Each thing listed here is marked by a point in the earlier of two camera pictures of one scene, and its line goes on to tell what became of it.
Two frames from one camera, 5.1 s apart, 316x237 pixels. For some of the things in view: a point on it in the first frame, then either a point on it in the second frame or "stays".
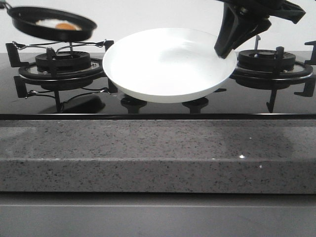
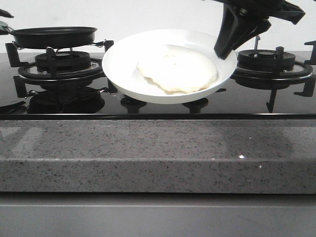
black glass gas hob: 75,86 stays
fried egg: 58,23 -> 178,69
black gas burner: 263,59 stays
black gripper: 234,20 stays
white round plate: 167,64 stays
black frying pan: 50,23 -> 52,36
